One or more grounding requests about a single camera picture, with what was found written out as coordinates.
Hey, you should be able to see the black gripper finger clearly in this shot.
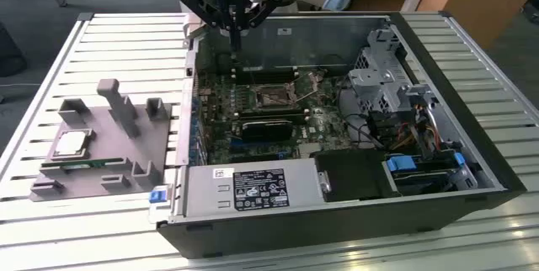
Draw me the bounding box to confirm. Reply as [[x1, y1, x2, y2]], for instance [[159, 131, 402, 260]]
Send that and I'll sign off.
[[179, 0, 236, 54], [235, 0, 282, 54]]

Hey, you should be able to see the silver CPU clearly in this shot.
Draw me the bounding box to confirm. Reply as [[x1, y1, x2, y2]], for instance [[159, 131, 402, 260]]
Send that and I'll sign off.
[[56, 131, 91, 155]]

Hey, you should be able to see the CPU socket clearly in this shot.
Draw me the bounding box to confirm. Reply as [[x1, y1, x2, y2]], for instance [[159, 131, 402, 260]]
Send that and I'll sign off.
[[250, 83, 303, 112]]

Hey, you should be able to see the black RAM slot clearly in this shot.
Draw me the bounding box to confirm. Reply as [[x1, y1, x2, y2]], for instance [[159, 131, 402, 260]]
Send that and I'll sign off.
[[231, 71, 300, 83], [235, 109, 310, 117], [235, 114, 311, 124]]

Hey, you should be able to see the silver drive cage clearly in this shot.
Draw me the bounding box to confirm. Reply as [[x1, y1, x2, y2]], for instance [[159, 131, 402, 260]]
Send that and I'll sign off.
[[347, 29, 442, 117]]

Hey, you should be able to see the black graphics card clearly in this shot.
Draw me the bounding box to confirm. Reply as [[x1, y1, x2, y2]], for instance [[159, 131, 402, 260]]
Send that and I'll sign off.
[[234, 119, 294, 142]]

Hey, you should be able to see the green motherboard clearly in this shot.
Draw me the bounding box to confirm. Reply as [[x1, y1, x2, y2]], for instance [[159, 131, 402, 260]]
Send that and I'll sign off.
[[191, 68, 355, 166]]

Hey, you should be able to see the silver chipset heatsink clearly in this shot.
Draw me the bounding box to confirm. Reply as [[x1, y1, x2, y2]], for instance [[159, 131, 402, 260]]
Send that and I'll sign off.
[[298, 143, 322, 159]]

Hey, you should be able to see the grey parts rack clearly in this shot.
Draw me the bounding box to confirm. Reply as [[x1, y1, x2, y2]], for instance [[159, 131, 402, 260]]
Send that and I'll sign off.
[[28, 78, 177, 203]]

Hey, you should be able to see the green RAM stick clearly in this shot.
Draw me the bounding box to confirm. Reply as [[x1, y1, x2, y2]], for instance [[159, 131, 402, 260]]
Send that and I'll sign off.
[[41, 156, 128, 169]]

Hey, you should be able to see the black plastic shroud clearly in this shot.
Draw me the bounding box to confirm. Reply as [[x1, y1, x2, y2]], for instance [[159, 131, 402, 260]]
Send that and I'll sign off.
[[314, 150, 399, 203]]

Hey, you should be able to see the blue disk carrier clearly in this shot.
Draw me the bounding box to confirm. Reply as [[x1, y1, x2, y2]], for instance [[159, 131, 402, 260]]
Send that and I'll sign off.
[[384, 154, 419, 174]]

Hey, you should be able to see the silver power supply black label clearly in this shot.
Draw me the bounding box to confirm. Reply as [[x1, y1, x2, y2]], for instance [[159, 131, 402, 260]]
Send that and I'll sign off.
[[171, 159, 328, 224]]

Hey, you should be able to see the blue case latch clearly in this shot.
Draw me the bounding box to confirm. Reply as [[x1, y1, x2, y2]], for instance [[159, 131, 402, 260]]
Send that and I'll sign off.
[[149, 185, 169, 204]]

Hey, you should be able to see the black PC case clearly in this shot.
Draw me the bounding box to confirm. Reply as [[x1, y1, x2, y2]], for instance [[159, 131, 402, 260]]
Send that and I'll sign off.
[[155, 11, 528, 260]]

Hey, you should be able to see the coloured wire bundle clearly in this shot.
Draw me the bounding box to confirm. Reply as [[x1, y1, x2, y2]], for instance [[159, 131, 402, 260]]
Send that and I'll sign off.
[[387, 102, 446, 158]]

